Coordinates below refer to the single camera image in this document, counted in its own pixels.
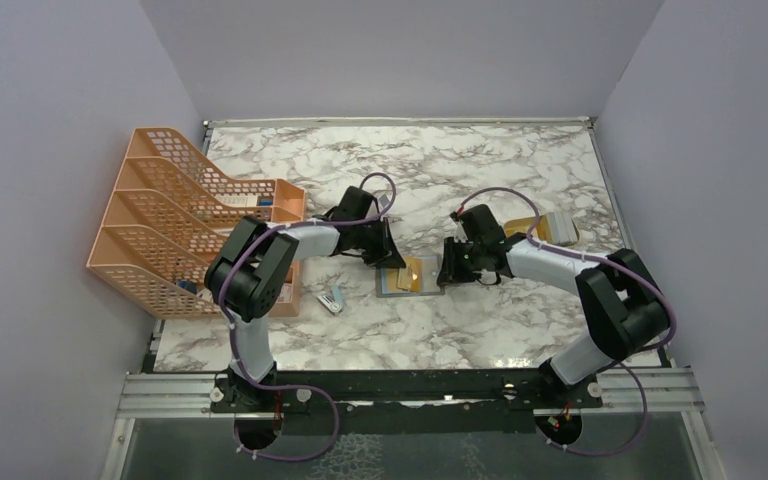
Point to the grey card holder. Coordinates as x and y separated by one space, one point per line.
430 269

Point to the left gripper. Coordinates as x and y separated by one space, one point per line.
391 257

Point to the gold credit card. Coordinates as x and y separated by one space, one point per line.
389 281
410 276

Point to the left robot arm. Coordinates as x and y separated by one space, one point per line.
247 275

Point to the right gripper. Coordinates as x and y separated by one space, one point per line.
450 272

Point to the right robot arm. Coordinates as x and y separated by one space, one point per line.
623 309

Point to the orange mesh file organizer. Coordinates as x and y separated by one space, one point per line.
168 216

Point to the small blue white clip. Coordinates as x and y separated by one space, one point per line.
333 301

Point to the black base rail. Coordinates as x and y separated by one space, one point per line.
402 401

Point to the yellow oval card tray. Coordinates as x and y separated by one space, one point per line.
522 225

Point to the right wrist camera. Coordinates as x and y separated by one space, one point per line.
460 234

